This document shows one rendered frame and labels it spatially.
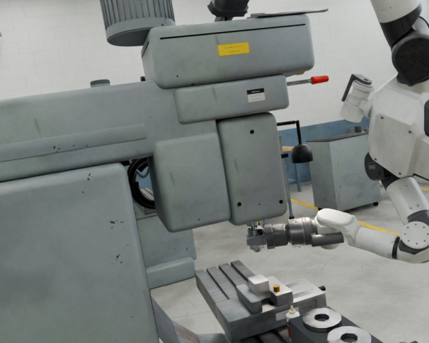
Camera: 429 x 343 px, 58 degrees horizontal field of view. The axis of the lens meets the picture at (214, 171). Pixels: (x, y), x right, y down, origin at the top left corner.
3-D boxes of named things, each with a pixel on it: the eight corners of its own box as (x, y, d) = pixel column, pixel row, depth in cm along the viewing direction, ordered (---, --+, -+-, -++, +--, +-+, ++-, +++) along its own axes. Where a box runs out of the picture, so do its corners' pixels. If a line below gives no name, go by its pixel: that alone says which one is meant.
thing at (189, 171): (211, 206, 134) (199, 131, 130) (233, 220, 110) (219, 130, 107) (156, 218, 129) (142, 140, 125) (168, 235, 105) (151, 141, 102)
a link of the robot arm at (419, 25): (415, -10, 90) (432, 41, 96) (376, 10, 95) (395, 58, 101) (423, 6, 82) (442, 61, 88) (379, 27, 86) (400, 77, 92)
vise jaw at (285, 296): (274, 285, 142) (272, 275, 141) (294, 301, 127) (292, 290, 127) (259, 290, 140) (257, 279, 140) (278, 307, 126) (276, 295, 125)
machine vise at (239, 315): (305, 295, 146) (302, 267, 144) (327, 312, 132) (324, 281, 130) (217, 321, 136) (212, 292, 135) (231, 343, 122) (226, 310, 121)
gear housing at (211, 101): (259, 112, 135) (255, 84, 134) (291, 107, 112) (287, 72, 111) (165, 127, 127) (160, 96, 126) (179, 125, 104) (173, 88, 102)
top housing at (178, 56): (280, 80, 137) (274, 33, 135) (319, 68, 112) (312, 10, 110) (147, 99, 125) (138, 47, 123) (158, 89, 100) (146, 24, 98)
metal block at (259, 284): (263, 290, 136) (261, 273, 135) (271, 297, 130) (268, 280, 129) (250, 294, 134) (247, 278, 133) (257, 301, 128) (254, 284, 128)
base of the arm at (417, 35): (440, 52, 99) (391, 66, 104) (434, 3, 93) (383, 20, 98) (453, 79, 88) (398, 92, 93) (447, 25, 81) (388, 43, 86)
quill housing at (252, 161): (265, 204, 137) (252, 113, 133) (292, 216, 117) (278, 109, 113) (214, 216, 132) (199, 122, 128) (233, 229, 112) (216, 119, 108)
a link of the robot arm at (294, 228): (262, 218, 131) (297, 213, 130) (266, 245, 132) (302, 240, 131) (264, 229, 118) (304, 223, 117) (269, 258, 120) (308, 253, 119)
